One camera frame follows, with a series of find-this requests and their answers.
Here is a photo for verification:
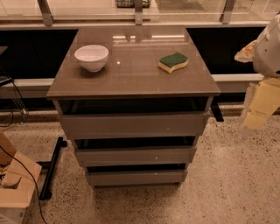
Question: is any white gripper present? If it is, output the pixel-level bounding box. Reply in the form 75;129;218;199
234;14;280;136

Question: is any grey top drawer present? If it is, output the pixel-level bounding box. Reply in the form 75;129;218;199
59;113;209;140

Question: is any grey drawer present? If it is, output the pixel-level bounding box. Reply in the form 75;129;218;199
59;113;209;140
75;147;196;167
86;170;187;186

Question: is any grey drawer cabinet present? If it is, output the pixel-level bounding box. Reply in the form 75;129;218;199
47;26;220;176

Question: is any grey middle drawer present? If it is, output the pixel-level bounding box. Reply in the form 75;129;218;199
75;147;196;167

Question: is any grey bottom drawer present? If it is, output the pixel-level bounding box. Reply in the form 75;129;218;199
86;170;187;186

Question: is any green yellow sponge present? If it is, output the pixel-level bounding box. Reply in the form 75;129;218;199
157;52;188;74

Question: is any white ceramic bowl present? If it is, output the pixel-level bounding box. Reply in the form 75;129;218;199
74;45;109;72

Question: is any black metal floor stand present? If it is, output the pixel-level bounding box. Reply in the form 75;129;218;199
38;136;67;200

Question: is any brown cardboard box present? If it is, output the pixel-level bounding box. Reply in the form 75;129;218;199
0;132;41;224

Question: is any black bracket behind cabinet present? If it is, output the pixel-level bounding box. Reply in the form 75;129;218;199
211;97;224;122

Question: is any metal window post right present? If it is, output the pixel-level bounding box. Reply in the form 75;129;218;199
220;0;236;25

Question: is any metal window post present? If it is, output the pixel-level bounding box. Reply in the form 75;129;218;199
220;0;236;25
135;0;143;25
37;0;54;26

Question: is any metal window post middle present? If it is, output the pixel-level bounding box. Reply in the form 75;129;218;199
135;0;143;25

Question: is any metal window post left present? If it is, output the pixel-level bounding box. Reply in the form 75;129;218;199
37;0;54;26

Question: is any black cable on floor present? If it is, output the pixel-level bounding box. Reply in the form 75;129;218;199
0;144;48;224

